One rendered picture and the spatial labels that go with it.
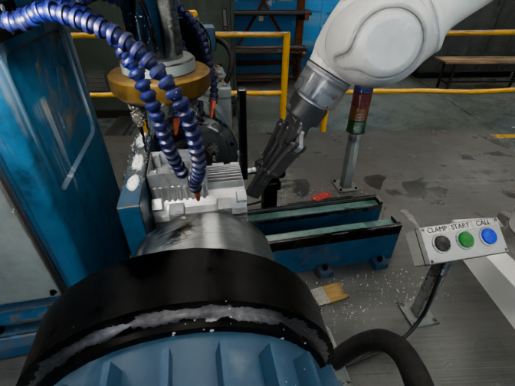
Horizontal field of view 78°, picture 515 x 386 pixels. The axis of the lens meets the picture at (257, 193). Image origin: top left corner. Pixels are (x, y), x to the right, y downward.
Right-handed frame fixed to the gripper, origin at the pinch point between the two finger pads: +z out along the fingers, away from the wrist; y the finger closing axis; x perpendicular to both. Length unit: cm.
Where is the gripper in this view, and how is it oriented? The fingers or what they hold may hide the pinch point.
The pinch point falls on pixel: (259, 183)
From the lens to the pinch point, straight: 69.3
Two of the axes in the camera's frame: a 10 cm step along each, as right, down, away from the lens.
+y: 1.9, 5.7, -8.0
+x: 8.5, 3.1, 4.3
